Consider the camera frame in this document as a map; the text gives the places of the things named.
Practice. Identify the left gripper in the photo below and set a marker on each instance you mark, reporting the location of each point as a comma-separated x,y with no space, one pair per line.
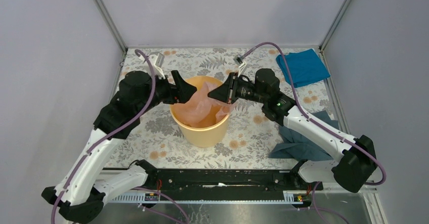
181,92

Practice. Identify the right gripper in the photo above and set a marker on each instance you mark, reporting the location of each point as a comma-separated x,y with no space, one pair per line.
227,92

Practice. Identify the pink plastic trash bag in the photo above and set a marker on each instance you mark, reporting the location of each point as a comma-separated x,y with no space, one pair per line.
201,111

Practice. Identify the yellow trash bin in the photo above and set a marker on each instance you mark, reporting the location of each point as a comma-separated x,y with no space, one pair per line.
203,137

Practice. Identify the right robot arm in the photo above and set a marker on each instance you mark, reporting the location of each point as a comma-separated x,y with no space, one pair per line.
353,159

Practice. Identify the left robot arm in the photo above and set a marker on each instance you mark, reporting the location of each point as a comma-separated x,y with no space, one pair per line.
79,197

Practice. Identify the bright blue cloth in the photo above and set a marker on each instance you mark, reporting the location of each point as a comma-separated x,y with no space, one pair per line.
305,68

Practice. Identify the grey-blue cloth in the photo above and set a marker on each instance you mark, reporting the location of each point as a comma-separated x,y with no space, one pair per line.
296,146

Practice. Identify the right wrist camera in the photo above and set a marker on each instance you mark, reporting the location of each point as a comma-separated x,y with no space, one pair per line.
239,60

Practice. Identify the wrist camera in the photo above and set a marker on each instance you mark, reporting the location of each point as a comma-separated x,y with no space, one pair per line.
239,60
156,59

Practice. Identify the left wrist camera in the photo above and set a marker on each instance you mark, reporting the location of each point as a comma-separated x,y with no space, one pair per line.
156,59

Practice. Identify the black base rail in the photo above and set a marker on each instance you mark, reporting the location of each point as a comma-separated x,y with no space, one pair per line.
224,184

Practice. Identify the aluminium frame post left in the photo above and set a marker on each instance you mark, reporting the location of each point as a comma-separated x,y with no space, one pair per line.
111,25

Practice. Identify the aluminium frame post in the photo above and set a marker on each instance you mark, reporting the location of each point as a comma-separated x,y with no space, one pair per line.
111,25
335,24

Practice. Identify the aluminium frame post right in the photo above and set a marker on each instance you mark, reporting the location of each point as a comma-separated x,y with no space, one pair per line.
335,24

